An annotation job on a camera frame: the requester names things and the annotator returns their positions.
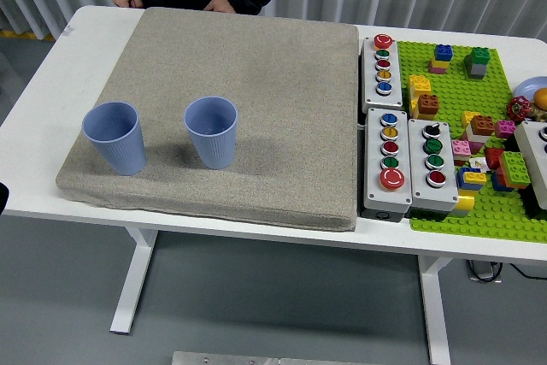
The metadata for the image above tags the red toy brick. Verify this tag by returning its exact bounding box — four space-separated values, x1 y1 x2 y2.
485 147 506 170

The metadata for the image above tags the yellow toy cylinder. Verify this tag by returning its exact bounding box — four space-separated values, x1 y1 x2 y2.
453 191 476 213

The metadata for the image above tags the large green toy brick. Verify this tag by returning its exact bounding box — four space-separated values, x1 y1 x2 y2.
498 150 532 185

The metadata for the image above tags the black floor cable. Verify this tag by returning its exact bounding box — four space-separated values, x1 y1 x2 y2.
510 262 547 281

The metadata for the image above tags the light blue plate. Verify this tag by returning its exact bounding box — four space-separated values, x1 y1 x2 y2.
514 76 547 103

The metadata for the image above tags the grey-brown cushion mat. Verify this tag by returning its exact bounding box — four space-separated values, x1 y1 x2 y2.
55 6 360 233

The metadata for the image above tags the red valve wheel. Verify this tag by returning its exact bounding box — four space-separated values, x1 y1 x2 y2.
506 96 532 121

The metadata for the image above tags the green studded baseplate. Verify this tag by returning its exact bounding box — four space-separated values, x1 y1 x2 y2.
395 39 547 243

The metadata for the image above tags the grey selector switch control box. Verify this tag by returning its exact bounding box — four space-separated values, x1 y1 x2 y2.
407 117 460 219

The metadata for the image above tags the grey five-button control box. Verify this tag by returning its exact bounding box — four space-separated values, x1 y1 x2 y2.
361 33 405 115
362 107 414 217

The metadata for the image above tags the white toy brick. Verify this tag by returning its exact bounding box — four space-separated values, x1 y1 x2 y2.
465 125 492 144

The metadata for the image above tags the yellow floor tape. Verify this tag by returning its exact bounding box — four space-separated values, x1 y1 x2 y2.
0 30 56 42

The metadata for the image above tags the grey toy brick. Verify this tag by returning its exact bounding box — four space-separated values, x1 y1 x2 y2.
465 61 488 80

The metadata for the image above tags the blue ribbed plastic cup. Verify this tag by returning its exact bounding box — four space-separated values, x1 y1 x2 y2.
183 96 238 170
81 101 149 177

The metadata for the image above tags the person's left hand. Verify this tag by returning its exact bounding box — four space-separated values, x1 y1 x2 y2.
203 0 235 14

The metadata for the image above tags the white table leg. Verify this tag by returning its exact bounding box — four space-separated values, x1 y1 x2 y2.
109 227 160 335
417 256 453 365

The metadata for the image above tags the brown toy brick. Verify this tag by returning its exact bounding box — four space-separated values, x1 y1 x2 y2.
416 93 440 116
469 115 496 135

